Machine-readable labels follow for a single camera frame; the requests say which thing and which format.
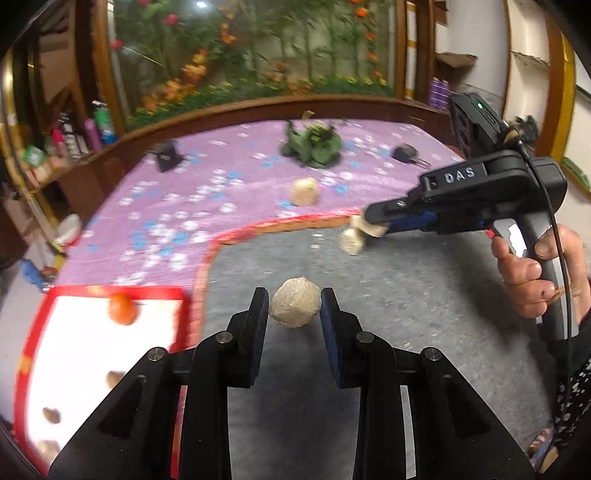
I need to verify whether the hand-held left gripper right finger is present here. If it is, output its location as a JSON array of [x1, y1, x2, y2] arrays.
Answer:
[[320, 287, 536, 480]]

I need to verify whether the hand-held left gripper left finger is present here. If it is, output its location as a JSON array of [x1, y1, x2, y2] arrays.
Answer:
[[48, 287, 270, 480]]

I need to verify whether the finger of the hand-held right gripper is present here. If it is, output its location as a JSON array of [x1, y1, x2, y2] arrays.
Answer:
[[362, 193, 428, 224], [388, 212, 439, 234]]

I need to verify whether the round beige lump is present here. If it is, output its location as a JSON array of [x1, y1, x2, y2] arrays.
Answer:
[[270, 276, 322, 329]]

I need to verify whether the grey felt tray red rim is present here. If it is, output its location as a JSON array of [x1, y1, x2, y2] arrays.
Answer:
[[187, 208, 568, 480]]

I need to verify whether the orange tangerine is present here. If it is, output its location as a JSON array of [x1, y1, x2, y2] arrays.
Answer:
[[108, 293, 138, 326]]

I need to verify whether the red box with white inside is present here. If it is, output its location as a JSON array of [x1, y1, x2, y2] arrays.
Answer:
[[14, 285, 190, 478]]

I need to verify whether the person's right forearm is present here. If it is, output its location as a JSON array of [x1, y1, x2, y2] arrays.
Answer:
[[551, 314, 591, 462]]

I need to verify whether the person's right hand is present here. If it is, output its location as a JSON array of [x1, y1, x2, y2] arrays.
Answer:
[[491, 225, 591, 335]]

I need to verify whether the black key fob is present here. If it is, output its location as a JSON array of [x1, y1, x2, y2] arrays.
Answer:
[[392, 144, 432, 168]]

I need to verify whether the green leafy vegetable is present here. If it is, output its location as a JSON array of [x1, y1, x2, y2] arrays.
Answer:
[[281, 119, 343, 168]]

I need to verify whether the brown cardboard piece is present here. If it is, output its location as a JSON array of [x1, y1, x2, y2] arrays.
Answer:
[[436, 51, 478, 70]]

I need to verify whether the artificial flower display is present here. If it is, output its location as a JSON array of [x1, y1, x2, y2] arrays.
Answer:
[[111, 0, 398, 130]]

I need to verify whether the black cylindrical holder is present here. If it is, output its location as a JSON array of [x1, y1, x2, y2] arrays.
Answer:
[[152, 141, 183, 172]]

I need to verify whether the white plastic bucket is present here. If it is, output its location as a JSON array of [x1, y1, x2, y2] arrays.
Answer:
[[53, 213, 83, 245]]

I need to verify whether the blue thermos flask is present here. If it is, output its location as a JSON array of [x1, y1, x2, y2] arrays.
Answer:
[[21, 259, 51, 289]]

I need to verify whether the pink bottle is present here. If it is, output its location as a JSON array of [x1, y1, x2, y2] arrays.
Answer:
[[84, 119, 103, 151]]

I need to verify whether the green plastic bottle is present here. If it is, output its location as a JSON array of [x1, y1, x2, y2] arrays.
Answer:
[[92, 100, 118, 145]]

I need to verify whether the black thermos jug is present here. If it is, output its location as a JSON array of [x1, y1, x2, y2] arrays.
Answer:
[[58, 111, 88, 158]]

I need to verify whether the green bag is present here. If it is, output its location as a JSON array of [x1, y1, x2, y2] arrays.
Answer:
[[21, 145, 47, 167]]

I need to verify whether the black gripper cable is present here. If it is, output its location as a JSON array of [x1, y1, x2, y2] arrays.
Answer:
[[505, 121, 578, 384]]

